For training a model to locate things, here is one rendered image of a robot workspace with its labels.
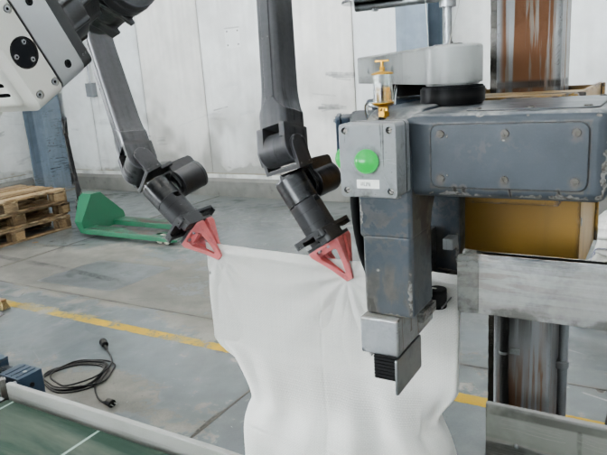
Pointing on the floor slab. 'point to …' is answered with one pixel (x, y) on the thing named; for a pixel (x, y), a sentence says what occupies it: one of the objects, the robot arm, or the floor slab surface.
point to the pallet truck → (110, 212)
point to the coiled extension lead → (85, 379)
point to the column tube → (557, 60)
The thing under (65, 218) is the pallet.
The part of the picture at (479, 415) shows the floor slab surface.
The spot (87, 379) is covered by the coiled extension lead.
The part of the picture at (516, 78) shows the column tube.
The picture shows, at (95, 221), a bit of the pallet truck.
